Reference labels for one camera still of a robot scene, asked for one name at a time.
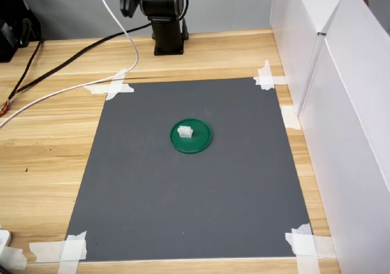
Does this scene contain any small white plastic terminal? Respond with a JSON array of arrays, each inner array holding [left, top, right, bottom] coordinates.
[[177, 125, 195, 140]]

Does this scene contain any round green lid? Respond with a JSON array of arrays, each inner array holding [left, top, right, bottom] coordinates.
[[169, 118, 213, 155]]

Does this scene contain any dark grey mat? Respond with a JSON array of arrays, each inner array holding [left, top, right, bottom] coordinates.
[[65, 77, 314, 261]]

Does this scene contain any white tape piece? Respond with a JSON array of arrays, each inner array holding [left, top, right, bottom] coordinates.
[[284, 223, 336, 274], [28, 230, 88, 274], [0, 245, 28, 272], [280, 104, 303, 131], [252, 60, 288, 91], [82, 68, 135, 102]]

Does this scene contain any white partition board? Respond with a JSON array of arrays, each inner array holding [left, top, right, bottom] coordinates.
[[299, 0, 390, 274], [269, 0, 352, 118]]

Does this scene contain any black bag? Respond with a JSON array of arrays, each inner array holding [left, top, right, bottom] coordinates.
[[0, 0, 45, 63]]

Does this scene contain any white camera cable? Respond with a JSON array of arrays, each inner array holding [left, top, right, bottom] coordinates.
[[0, 0, 140, 128]]

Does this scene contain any thick black cable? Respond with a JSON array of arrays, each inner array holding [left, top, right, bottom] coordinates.
[[7, 23, 153, 100]]

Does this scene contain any thin black cable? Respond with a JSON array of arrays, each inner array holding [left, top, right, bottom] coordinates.
[[7, 39, 44, 101]]

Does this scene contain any connector with coloured wires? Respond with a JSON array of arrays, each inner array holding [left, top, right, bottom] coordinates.
[[0, 99, 12, 119]]

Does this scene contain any small white bracket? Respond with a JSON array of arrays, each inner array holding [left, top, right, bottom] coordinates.
[[0, 229, 13, 248]]

